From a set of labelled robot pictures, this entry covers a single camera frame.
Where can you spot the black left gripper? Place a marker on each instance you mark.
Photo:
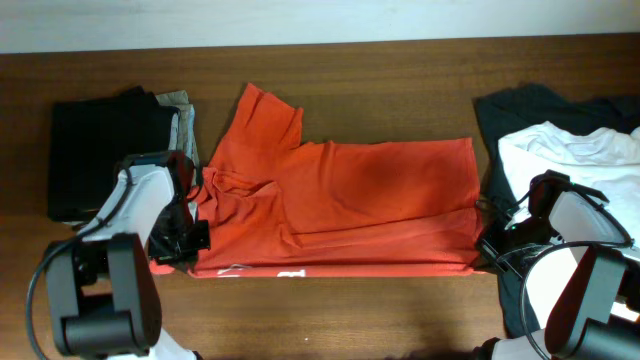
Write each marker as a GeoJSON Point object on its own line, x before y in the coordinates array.
{"type": "Point", "coordinates": [185, 258]}

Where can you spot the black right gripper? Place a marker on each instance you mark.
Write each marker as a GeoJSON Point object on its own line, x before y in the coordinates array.
{"type": "Point", "coordinates": [487, 247]}

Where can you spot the red orange printed t-shirt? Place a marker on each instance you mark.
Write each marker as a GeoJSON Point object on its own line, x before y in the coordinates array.
{"type": "Point", "coordinates": [280, 207]}

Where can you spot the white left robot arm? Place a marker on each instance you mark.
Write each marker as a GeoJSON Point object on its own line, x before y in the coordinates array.
{"type": "Point", "coordinates": [102, 298]}

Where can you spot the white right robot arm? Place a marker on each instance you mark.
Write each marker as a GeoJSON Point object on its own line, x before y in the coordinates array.
{"type": "Point", "coordinates": [582, 323]}

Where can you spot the folded white patterned garment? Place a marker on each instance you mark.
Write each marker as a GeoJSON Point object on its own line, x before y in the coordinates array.
{"type": "Point", "coordinates": [174, 136]}

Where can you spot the folded olive grey garment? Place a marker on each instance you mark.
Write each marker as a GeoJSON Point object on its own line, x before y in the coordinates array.
{"type": "Point", "coordinates": [180, 101]}

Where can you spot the dark green t-shirt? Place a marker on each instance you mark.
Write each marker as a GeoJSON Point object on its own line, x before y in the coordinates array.
{"type": "Point", "coordinates": [516, 109]}

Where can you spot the white t-shirt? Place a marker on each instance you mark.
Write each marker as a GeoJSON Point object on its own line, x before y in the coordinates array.
{"type": "Point", "coordinates": [605, 160]}

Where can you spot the folded black garment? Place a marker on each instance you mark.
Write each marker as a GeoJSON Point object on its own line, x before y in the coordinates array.
{"type": "Point", "coordinates": [89, 138]}

